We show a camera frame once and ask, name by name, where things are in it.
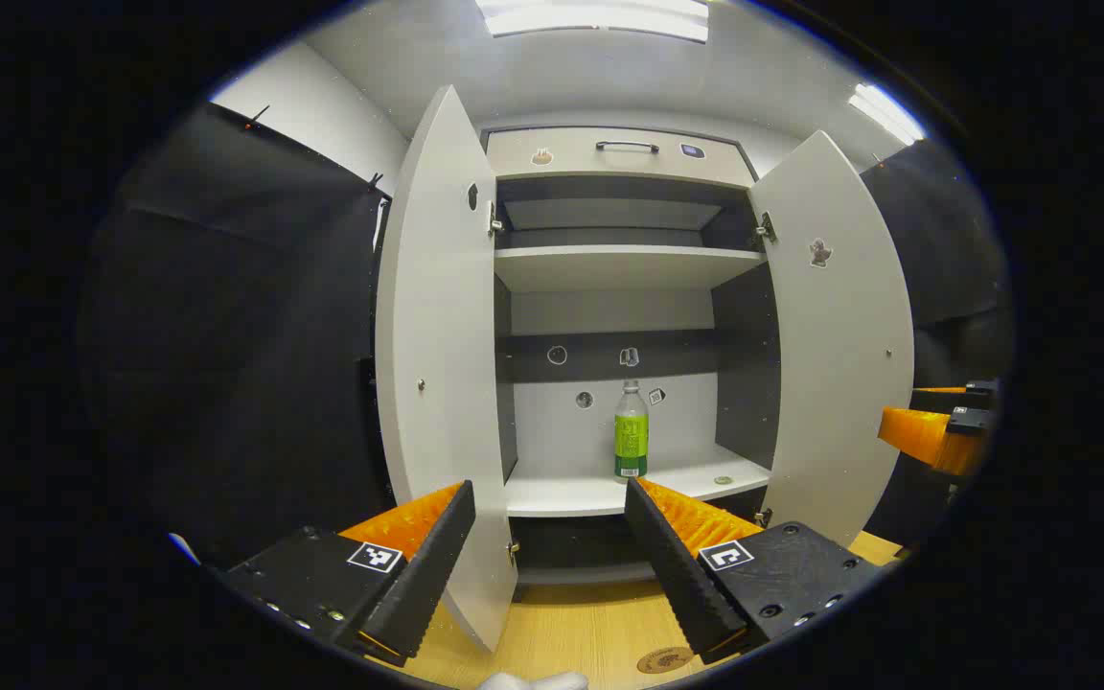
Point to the ceiling light panel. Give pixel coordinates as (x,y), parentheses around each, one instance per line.
(600,19)
(885,112)

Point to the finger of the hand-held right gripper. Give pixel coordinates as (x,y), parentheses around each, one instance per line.
(931,439)
(954,397)

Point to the white cabinet drawer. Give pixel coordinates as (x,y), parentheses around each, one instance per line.
(571,158)

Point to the green label plastic bottle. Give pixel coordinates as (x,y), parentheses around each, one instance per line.
(631,441)

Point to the white and grey cabinet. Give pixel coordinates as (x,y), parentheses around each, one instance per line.
(609,316)

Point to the white cabinet shelf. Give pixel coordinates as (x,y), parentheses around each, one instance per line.
(609,268)
(571,494)

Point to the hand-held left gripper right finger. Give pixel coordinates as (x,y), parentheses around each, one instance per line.
(677,575)

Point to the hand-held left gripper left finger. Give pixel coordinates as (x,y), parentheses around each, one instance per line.
(427,585)

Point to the white cabinet door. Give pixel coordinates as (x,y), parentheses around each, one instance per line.
(437,335)
(839,364)

